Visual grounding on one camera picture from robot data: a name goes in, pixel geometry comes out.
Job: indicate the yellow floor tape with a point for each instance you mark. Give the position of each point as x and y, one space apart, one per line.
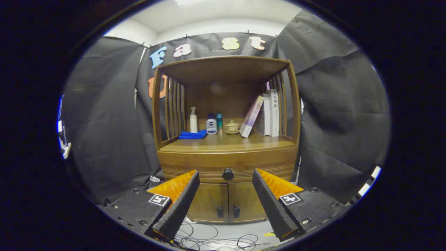
269 234

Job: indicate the dark patterned book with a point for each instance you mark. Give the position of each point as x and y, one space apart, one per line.
260 125

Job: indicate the blue folded cloth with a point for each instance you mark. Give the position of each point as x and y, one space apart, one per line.
193 134

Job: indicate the beige lidded tea cup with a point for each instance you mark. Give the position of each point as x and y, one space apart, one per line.
231 127

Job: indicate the purple and white book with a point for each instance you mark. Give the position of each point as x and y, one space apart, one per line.
252 116

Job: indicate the white lotion bottle blue cap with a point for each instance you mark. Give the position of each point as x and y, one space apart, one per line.
211 126

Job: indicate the white spray bottle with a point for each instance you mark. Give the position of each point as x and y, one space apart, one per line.
193 122

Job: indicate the white book black spine letters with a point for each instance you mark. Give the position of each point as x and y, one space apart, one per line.
275 111

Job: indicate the plain white book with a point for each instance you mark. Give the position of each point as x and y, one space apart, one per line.
267 115

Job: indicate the black round drawer knob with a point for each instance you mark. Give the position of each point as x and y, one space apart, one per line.
228 174

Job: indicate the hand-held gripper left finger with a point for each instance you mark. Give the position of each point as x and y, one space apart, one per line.
181 202

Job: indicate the wooden drawer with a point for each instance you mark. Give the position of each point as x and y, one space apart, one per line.
195 160

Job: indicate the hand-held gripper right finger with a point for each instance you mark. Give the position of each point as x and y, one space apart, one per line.
270 202

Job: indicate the wooden countertop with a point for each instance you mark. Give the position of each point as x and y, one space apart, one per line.
226 143

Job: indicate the wooden cabinet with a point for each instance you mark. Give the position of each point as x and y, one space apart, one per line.
226 69

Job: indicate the slim teal bottle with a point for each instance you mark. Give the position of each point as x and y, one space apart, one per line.
219 122

